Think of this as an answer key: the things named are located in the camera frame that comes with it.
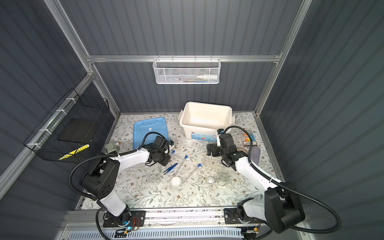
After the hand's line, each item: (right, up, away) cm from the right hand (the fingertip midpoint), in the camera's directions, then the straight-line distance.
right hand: (216, 146), depth 87 cm
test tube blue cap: (-21, -12, +5) cm, 25 cm away
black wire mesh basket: (-76, +6, -26) cm, 80 cm away
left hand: (-30, -9, +7) cm, 32 cm away
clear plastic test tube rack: (-2, -12, +4) cm, 13 cm away
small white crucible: (-4, -19, -2) cm, 20 cm away
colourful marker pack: (+24, +1, +15) cm, 28 cm away
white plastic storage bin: (-8, +16, +25) cm, 31 cm away
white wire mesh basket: (-19, +58, +37) cm, 72 cm away
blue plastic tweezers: (-27, -14, +3) cm, 31 cm away
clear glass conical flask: (+3, -17, -7) cm, 18 cm away
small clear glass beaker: (-34, -17, -8) cm, 39 cm away
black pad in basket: (-73, +10, -12) cm, 74 cm away
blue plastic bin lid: (-53, +11, +25) cm, 59 cm away
